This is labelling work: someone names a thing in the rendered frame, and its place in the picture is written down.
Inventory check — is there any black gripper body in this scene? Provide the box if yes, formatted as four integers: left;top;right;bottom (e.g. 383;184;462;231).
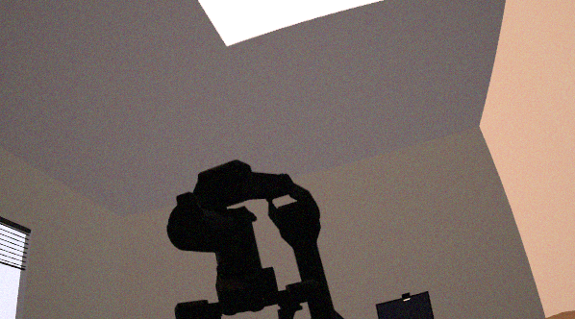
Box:
174;249;323;319

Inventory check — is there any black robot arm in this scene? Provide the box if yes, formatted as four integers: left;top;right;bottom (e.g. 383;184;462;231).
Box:
166;159;344;319

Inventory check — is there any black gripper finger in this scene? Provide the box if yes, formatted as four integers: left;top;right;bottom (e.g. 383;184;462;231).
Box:
278;306;302;319

